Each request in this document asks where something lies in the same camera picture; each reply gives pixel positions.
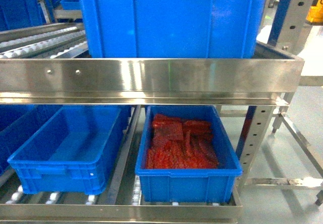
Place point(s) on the red mesh parts pile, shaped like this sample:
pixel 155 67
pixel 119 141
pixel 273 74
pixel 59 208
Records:
pixel 181 144

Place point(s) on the blue bin with red parts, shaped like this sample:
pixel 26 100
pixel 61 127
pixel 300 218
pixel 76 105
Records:
pixel 189 185

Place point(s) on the steel flow rack shelf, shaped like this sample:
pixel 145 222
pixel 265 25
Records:
pixel 267 82

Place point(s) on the large blue upper bin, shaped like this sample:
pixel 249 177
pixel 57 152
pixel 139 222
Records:
pixel 172 28

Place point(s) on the empty blue bin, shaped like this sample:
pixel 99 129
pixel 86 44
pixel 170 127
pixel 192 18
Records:
pixel 74 151

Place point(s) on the yellow mop bucket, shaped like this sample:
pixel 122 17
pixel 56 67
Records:
pixel 315 13

